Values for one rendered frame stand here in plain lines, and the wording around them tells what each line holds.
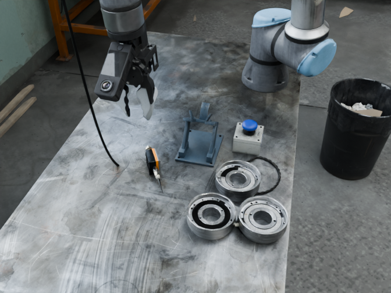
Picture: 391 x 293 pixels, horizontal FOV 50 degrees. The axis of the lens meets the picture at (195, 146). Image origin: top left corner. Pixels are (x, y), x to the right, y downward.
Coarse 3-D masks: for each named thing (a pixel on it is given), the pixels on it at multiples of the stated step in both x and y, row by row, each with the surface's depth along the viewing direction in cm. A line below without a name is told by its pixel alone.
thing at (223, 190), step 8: (232, 160) 100; (240, 160) 100; (224, 168) 100; (248, 168) 100; (256, 168) 99; (216, 176) 96; (232, 176) 99; (240, 176) 100; (248, 176) 98; (256, 176) 99; (216, 184) 96; (232, 184) 96; (248, 184) 96; (256, 184) 96; (224, 192) 95; (232, 192) 93; (240, 192) 93; (248, 192) 94; (256, 192) 96; (232, 200) 96; (240, 200) 96
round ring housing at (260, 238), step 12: (252, 204) 91; (264, 204) 92; (276, 204) 91; (240, 216) 87; (252, 216) 89; (264, 216) 91; (288, 216) 87; (240, 228) 88; (264, 228) 86; (252, 240) 87; (264, 240) 85
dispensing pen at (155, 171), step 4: (148, 148) 106; (148, 152) 102; (152, 152) 102; (148, 156) 101; (152, 156) 101; (148, 160) 100; (152, 160) 100; (148, 164) 100; (152, 164) 100; (148, 168) 102; (152, 168) 101; (156, 168) 100; (152, 172) 102; (156, 172) 99; (156, 176) 98; (160, 184) 97
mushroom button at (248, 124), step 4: (244, 120) 108; (248, 120) 107; (252, 120) 107; (244, 124) 106; (248, 124) 106; (252, 124) 106; (256, 124) 106; (244, 128) 106; (248, 128) 105; (252, 128) 105; (256, 128) 106
